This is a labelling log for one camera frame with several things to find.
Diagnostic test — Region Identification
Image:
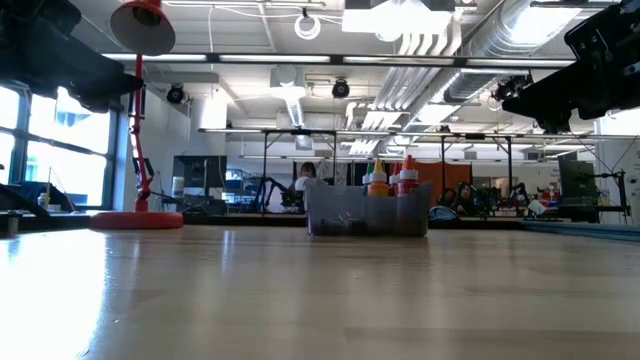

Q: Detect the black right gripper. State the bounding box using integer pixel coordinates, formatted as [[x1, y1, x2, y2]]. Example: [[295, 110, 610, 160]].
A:
[[502, 0, 640, 135]]

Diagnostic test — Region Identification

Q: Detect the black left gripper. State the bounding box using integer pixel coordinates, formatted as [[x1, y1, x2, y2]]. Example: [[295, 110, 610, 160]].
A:
[[0, 0, 145, 114]]

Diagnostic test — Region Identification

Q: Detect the large red food coloring bottle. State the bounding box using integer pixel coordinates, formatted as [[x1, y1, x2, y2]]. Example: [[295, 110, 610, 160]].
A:
[[397, 154, 420, 197], [388, 162, 402, 197]]

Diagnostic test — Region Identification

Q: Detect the large orange food coloring bottle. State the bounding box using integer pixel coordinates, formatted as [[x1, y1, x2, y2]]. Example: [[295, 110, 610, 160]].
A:
[[367, 158, 390, 198]]

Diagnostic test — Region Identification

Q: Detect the large green food coloring bottle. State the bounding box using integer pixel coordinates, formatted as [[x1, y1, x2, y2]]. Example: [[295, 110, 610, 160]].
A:
[[361, 160, 375, 196]]

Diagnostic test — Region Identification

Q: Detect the black background monitor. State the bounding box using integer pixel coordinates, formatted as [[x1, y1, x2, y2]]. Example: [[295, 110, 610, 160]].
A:
[[558, 158, 597, 201], [172, 154, 228, 201]]

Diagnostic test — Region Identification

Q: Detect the orange partition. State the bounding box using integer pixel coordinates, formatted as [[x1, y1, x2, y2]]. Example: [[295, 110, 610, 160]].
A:
[[414, 160, 474, 194]]

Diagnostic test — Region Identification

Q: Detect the person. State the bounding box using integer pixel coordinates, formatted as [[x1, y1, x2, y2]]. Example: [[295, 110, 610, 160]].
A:
[[449, 180, 479, 217], [292, 160, 319, 214]]

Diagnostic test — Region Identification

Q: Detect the red desk lamp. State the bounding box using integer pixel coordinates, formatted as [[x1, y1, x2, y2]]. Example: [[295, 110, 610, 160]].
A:
[[89, 0, 185, 231]]

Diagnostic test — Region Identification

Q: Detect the blue rounded object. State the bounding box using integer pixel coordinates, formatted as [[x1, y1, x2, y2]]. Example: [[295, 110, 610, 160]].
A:
[[428, 204, 459, 222]]

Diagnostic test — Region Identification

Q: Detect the white ceiling light panel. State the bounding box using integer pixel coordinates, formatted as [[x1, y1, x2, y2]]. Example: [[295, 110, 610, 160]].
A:
[[342, 7, 454, 36]]

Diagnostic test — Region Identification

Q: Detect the black background rig frame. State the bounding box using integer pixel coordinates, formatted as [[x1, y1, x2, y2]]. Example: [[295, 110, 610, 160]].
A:
[[262, 128, 339, 187], [440, 132, 515, 194]]

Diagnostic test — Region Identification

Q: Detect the silver ventilation duct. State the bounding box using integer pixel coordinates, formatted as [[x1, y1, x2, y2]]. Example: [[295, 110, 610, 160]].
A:
[[442, 0, 584, 104]]

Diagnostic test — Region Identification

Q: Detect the white cable loop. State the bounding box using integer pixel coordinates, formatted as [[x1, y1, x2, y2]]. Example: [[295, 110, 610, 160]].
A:
[[293, 13, 322, 41]]

